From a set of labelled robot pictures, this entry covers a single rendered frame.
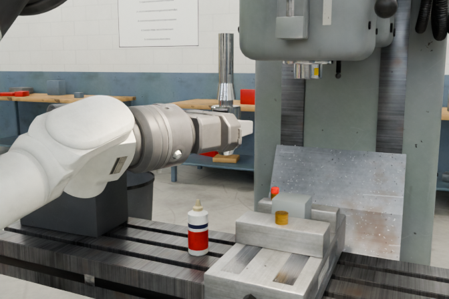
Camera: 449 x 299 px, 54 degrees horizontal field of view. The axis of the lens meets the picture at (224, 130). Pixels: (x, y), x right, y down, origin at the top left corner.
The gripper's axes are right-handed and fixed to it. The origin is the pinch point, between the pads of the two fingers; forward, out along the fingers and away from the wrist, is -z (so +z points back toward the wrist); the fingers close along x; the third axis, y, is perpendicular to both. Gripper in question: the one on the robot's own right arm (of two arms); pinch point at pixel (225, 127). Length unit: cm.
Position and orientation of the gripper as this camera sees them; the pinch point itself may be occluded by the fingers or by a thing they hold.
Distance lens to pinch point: 69.4
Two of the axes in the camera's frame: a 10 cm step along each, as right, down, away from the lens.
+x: -7.2, -1.0, 6.8
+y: 0.0, 9.9, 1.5
